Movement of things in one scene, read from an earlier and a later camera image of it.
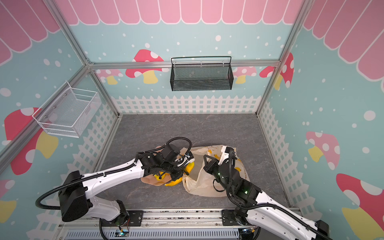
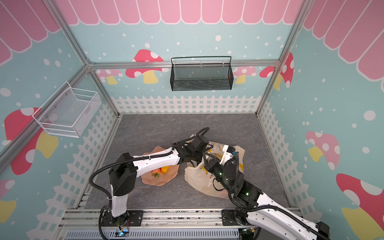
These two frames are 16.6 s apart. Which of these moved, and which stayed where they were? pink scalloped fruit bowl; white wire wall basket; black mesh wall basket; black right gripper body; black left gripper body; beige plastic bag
Moved: beige plastic bag; black left gripper body
Stayed: black right gripper body; pink scalloped fruit bowl; white wire wall basket; black mesh wall basket
